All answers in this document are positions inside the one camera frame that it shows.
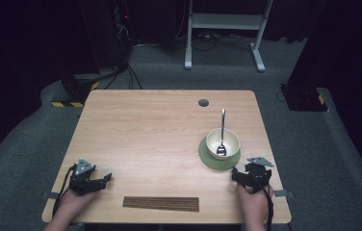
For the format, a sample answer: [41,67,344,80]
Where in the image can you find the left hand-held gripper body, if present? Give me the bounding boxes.
[68,158,105,196]

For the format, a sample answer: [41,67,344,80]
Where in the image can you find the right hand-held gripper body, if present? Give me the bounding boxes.
[245,156,275,194]

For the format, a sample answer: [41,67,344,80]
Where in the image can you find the cream ceramic bowl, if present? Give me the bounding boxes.
[205,127,241,161]

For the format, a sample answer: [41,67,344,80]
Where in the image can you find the person's left hand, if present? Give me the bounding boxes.
[55,188,101,223]

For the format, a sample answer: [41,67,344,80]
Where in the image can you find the person's right hand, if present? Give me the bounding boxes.
[236,183,275,226]

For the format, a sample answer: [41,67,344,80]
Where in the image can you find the green round saucer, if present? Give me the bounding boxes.
[197,137,242,171]

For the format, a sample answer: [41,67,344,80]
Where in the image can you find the metal spoon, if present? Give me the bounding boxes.
[216,108,228,158]

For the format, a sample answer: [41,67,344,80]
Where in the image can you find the black stand base hazard tape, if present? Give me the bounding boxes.
[51,71,101,109]
[279,83,328,113]

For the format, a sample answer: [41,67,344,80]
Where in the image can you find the white metal stand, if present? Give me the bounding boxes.
[184,0,267,73]

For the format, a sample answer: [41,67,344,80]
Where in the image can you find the left hand-held gripper black cable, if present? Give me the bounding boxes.
[51,164,78,218]

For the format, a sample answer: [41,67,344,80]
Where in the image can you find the hand-held gripper black cable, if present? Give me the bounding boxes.
[51,164,78,218]
[249,172,274,231]

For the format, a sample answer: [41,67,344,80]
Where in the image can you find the grey table bracket tab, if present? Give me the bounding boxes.
[41,191,61,200]
[272,190,296,198]

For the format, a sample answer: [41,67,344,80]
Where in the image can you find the right hand-held gripper black cable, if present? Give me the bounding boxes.
[249,172,274,231]

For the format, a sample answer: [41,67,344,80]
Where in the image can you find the black floor cables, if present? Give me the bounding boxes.
[104,62,143,90]

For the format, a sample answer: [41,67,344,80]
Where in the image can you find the tangled cables under stand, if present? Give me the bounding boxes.
[191,31,254,52]

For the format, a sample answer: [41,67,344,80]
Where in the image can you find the dark equipment tower with wires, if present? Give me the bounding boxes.
[111,0,136,71]

